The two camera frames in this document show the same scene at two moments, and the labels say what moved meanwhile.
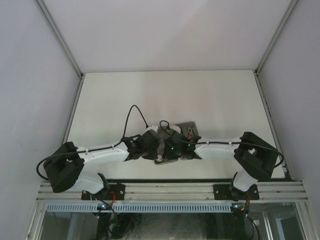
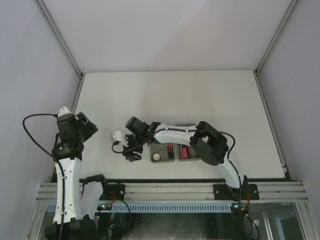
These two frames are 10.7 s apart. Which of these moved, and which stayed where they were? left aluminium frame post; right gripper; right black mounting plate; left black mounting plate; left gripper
Moved: right gripper; left gripper
Stayed: left aluminium frame post; left black mounting plate; right black mounting plate
